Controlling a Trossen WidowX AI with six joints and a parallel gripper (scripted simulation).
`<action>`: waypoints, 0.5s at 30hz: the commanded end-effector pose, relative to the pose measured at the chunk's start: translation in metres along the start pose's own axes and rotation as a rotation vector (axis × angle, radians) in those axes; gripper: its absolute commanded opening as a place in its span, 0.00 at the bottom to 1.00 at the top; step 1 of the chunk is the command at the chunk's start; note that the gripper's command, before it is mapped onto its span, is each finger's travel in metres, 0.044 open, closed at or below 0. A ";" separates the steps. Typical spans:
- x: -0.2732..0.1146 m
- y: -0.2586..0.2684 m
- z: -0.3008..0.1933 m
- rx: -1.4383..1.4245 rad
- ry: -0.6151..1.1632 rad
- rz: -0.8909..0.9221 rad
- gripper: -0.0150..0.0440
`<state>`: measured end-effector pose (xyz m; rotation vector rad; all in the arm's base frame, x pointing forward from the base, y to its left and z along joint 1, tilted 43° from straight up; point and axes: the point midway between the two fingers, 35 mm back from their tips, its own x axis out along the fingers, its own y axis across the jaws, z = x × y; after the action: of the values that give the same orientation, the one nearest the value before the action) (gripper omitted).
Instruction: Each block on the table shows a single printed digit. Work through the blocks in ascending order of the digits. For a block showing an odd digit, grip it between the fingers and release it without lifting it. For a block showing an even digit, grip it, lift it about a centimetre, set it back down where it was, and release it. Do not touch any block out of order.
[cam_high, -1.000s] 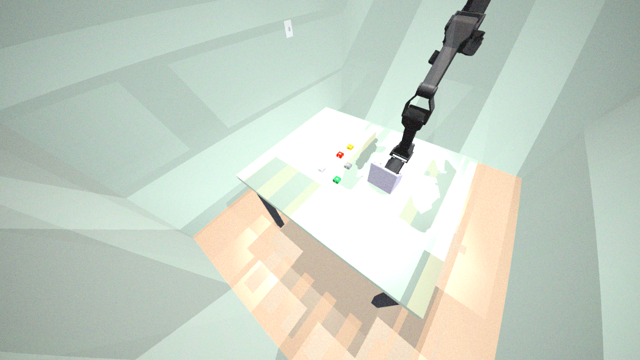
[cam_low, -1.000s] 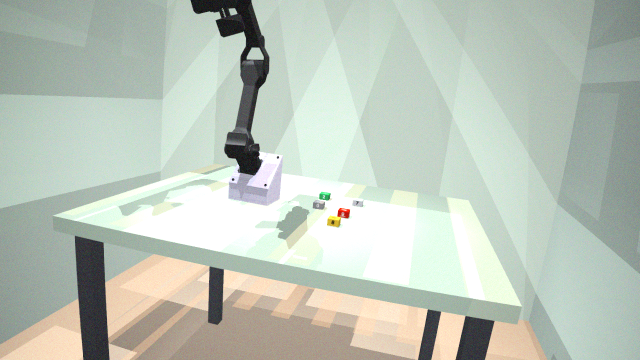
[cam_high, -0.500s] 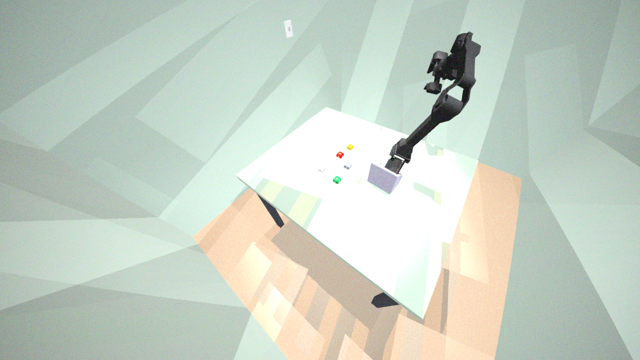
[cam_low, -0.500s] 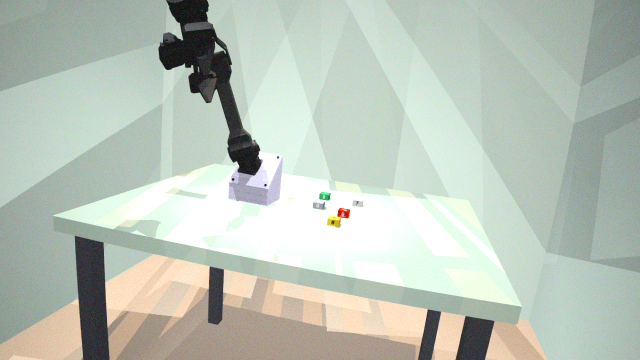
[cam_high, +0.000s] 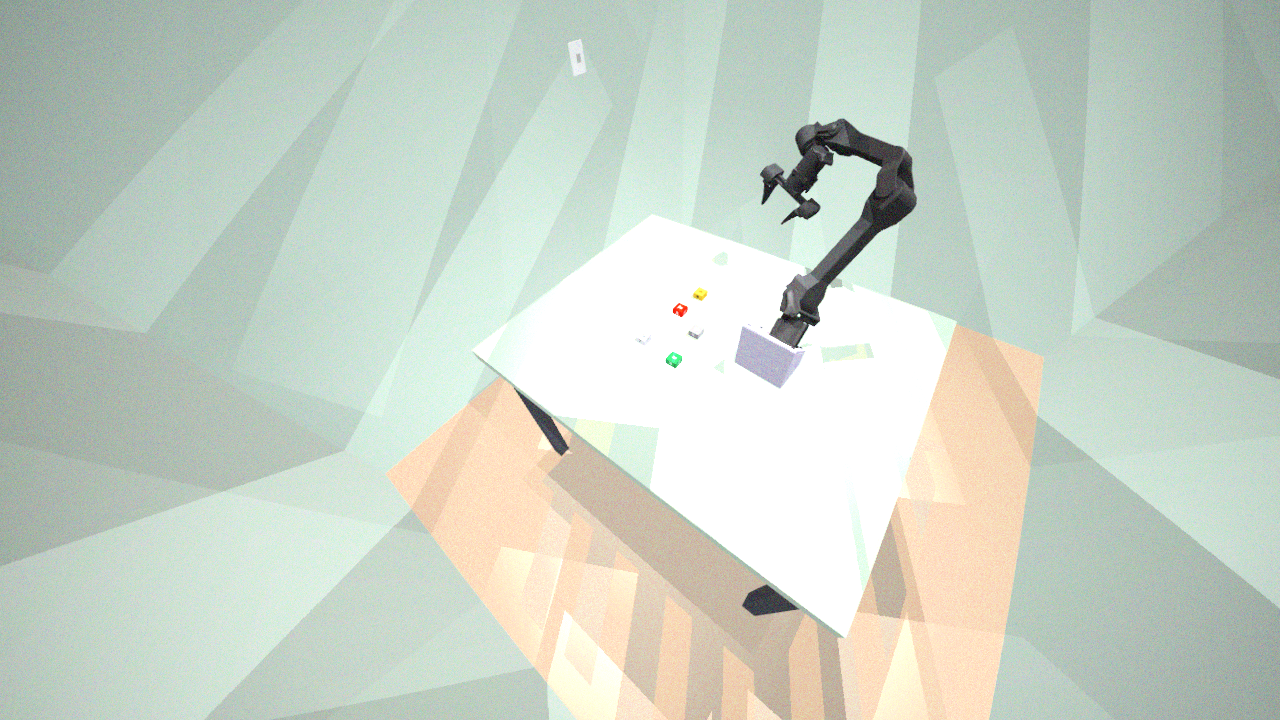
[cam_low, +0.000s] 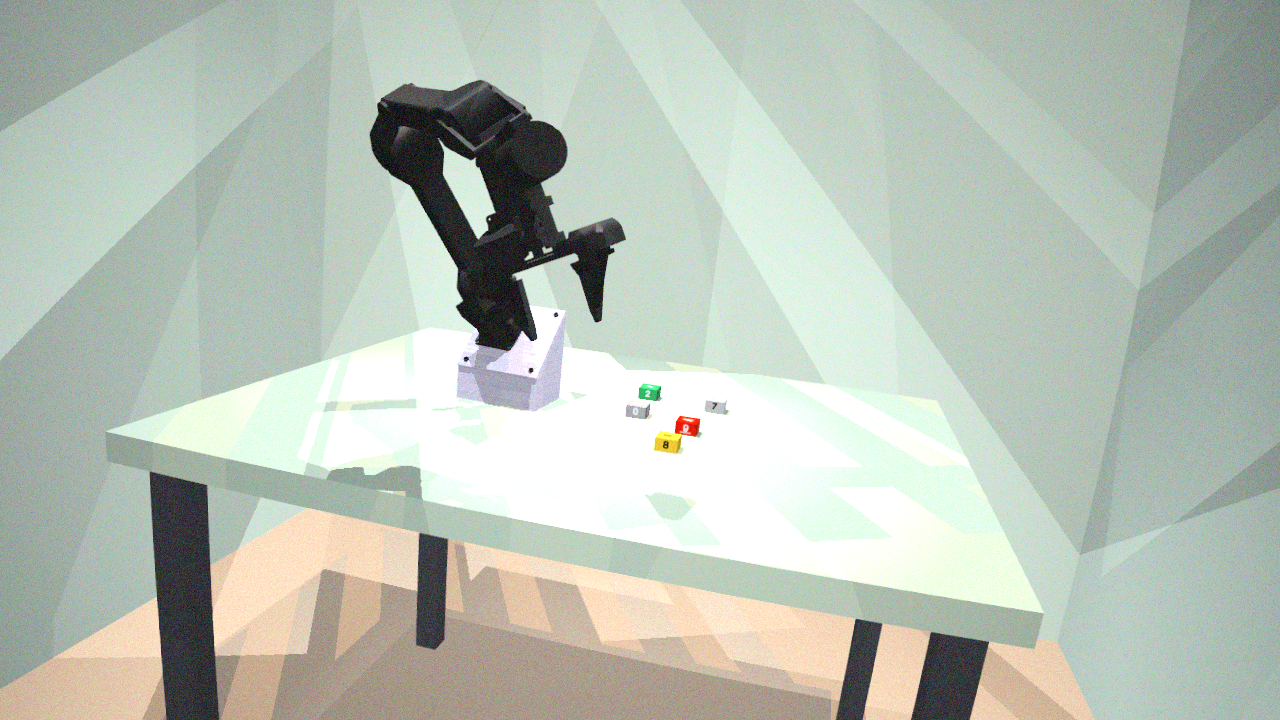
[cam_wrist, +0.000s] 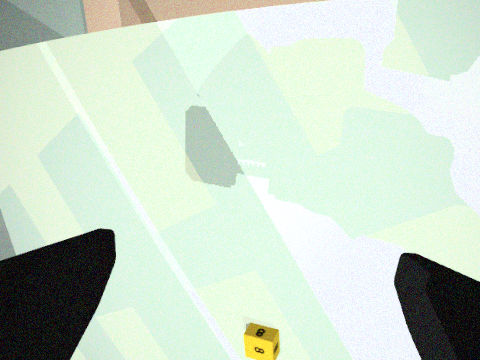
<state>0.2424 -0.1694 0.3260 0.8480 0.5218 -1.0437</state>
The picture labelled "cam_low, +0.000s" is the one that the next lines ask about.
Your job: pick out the yellow block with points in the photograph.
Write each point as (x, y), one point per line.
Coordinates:
(668, 442)

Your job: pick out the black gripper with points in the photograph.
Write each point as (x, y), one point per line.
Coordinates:
(591, 244)

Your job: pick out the red block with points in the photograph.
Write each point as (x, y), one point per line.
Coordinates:
(687, 426)

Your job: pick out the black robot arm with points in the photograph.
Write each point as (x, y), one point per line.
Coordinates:
(514, 155)

